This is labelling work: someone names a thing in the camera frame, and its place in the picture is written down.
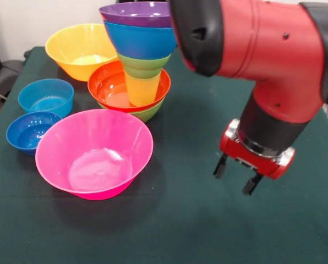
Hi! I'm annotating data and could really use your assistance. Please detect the orange plastic bowl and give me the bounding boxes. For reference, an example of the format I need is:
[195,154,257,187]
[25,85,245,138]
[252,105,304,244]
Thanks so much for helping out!
[45,23,119,83]

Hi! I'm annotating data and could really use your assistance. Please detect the black pedestal foot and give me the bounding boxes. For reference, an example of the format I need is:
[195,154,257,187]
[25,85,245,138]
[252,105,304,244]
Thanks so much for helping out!
[0,59,24,93]

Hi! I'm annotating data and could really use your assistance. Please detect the pink plastic bowl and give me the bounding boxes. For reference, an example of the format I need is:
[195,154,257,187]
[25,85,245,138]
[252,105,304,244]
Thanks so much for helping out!
[35,108,155,201]

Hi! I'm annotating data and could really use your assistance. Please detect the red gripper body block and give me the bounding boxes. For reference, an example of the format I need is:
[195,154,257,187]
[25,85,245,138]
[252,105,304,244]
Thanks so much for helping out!
[219,118,296,181]

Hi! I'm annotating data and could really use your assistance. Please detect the large green plastic bowl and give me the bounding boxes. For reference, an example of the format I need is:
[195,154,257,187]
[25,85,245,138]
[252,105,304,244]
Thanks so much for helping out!
[96,97,165,123]

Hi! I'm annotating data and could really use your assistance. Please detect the translucent teal plastic bowl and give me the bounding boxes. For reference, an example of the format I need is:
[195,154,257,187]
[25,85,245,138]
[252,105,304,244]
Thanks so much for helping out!
[17,78,75,118]

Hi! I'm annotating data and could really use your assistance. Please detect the small dark blue bowl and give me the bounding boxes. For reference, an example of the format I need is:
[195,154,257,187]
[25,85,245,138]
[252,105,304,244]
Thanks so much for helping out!
[6,111,62,157]

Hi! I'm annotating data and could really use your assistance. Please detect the yellow plastic cup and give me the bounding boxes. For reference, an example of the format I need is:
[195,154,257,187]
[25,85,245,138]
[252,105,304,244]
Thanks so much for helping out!
[124,73,161,107]

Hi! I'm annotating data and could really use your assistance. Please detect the red plastic bowl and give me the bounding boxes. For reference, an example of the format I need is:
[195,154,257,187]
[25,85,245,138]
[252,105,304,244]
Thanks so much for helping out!
[87,59,172,113]

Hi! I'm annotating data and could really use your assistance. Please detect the purple plastic bowl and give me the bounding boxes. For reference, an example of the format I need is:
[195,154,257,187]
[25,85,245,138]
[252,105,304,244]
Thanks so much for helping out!
[99,1,173,29]

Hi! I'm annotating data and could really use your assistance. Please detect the dark green table cloth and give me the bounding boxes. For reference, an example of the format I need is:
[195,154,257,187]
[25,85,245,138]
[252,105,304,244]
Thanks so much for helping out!
[0,46,328,264]

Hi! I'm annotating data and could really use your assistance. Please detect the bright blue plastic bowl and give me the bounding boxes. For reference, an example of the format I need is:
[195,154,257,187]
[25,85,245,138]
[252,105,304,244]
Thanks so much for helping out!
[103,21,178,61]

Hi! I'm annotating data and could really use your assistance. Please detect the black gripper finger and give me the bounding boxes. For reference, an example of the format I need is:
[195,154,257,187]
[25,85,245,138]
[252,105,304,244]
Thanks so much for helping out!
[242,173,264,196]
[213,153,228,180]

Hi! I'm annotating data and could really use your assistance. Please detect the small green ribbed bowl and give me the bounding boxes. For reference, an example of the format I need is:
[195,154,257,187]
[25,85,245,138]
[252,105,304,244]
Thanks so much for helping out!
[117,52,172,80]

